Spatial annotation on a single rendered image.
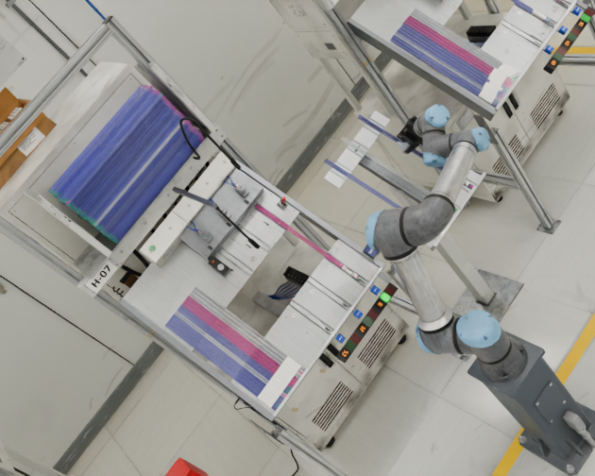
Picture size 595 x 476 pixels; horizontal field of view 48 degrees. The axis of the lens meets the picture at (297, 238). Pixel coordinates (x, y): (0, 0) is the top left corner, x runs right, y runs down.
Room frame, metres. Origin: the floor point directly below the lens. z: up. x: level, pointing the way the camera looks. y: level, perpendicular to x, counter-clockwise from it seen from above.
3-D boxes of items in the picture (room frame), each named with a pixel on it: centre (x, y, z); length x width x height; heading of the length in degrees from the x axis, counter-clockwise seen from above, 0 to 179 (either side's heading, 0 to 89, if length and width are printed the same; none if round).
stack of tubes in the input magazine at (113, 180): (2.30, 0.24, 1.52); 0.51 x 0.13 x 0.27; 104
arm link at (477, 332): (1.34, -0.19, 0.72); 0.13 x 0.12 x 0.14; 37
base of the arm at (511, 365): (1.33, -0.20, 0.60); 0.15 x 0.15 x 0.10
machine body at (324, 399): (2.40, 0.33, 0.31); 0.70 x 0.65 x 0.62; 104
